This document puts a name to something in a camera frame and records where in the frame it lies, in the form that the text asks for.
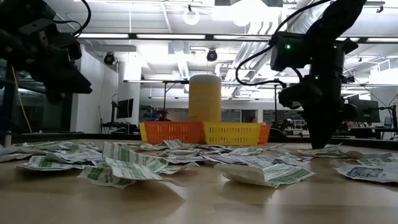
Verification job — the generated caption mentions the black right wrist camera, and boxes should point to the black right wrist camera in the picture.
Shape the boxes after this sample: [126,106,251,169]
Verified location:
[269,30,308,72]

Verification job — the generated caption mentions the black camera cable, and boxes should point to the black camera cable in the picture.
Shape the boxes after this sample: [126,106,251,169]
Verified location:
[52,0,93,38]
[234,0,332,90]

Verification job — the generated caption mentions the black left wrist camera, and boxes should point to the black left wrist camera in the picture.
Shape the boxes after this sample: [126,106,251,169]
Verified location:
[52,32,83,60]

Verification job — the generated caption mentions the yellow plastic basket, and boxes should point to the yellow plastic basket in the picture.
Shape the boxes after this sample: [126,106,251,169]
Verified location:
[138,121,149,142]
[203,122,263,147]

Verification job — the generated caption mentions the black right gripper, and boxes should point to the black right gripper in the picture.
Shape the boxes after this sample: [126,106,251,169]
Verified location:
[279,77,358,149]

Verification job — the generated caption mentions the long overhead light bar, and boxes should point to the long overhead light bar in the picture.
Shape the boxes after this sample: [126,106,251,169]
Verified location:
[77,32,398,44]

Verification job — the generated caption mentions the black right camera cable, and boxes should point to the black right camera cable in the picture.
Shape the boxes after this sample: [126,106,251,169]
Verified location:
[234,0,332,90]

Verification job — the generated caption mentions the black left camera cable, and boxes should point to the black left camera cable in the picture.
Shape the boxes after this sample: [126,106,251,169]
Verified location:
[52,0,93,38]

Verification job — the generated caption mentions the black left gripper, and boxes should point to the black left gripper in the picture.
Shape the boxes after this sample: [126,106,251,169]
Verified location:
[27,46,93,105]

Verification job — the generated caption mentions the white ring lamp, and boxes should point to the white ring lamp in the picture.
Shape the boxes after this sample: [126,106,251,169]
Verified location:
[182,6,201,26]

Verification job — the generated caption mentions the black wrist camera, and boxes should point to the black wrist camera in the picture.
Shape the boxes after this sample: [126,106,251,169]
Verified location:
[269,30,308,72]
[52,32,83,60]

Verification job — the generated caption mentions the yellow canister white lid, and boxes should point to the yellow canister white lid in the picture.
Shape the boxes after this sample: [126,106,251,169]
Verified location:
[188,73,223,123]

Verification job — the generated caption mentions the black computer monitor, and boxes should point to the black computer monitor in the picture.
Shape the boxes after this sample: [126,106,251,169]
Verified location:
[348,98,381,124]
[116,98,134,119]

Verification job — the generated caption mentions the yellow cable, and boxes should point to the yellow cable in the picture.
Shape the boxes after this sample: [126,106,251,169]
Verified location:
[11,65,33,134]

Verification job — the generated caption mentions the dark office desk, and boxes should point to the dark office desk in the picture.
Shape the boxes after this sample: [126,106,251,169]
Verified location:
[349,126,398,140]
[99,121,139,135]

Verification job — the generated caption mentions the orange plastic basket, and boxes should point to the orange plastic basket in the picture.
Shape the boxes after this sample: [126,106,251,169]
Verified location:
[258,124,272,144]
[143,121,205,145]

